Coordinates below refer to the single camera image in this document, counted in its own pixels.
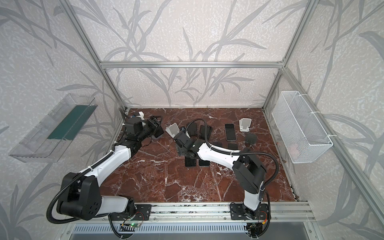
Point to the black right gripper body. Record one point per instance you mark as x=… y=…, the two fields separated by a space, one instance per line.
x=181 y=139

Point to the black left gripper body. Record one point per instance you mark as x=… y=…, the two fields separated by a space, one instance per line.
x=154 y=126

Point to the black phone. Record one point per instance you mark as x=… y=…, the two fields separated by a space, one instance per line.
x=232 y=146
x=190 y=162

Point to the white-edged phone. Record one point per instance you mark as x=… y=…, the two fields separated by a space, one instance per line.
x=230 y=132

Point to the white front phone stand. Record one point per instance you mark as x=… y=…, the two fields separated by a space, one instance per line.
x=245 y=124

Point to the dark grey front phone stand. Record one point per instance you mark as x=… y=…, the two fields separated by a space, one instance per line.
x=251 y=139

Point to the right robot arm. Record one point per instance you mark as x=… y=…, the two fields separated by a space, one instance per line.
x=250 y=172

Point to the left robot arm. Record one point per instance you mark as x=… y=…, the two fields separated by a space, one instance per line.
x=80 y=196

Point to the white metal phone stand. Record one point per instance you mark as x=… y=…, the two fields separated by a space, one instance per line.
x=173 y=130

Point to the black stand under purple phone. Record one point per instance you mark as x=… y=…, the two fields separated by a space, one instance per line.
x=205 y=131

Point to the green circuit board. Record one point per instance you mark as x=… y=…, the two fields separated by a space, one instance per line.
x=129 y=227

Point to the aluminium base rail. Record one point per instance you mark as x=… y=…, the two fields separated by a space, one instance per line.
x=220 y=212

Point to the clear plastic wall tray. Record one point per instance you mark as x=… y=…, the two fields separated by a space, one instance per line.
x=47 y=142

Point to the white wire mesh basket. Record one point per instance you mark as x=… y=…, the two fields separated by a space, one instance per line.
x=301 y=131

